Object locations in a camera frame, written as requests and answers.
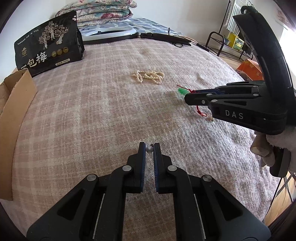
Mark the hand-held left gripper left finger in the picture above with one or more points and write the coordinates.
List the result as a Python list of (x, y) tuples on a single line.
[(142, 171)]

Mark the round pearl earring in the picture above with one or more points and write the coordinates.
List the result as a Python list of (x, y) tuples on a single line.
[(149, 149)]

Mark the black metal clothes rack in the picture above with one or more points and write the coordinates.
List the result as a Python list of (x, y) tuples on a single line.
[(212, 38)]

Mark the blue patterned bed sheet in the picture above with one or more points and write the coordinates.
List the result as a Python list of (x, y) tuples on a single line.
[(150, 24)]

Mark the striped hanging towel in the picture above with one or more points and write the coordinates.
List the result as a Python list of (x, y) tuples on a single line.
[(233, 14)]

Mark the pearl earring with pin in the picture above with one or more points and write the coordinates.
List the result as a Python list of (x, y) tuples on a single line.
[(211, 118)]

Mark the wall poster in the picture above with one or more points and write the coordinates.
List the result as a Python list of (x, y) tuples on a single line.
[(283, 17)]

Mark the person's right hand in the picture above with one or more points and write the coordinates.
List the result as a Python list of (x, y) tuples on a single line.
[(262, 146)]

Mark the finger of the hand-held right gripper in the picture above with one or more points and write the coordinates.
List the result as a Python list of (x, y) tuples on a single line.
[(231, 85), (198, 99)]

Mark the yellow box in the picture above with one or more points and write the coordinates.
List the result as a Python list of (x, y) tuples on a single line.
[(237, 41)]

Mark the orange box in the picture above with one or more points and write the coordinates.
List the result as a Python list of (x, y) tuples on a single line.
[(249, 68)]

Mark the small grey pot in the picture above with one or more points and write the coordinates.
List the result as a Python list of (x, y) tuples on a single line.
[(226, 41)]

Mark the brown cardboard box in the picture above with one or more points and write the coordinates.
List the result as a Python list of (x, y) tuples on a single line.
[(16, 97)]

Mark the pink plaid blanket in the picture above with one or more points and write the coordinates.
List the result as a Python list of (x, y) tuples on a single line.
[(92, 115)]

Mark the folded floral quilt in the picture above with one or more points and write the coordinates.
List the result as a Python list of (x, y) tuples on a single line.
[(97, 11)]

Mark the black snack bag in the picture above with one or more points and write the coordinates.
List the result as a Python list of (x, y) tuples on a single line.
[(46, 46)]

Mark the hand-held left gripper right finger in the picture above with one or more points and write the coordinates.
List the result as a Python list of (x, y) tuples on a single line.
[(156, 171)]

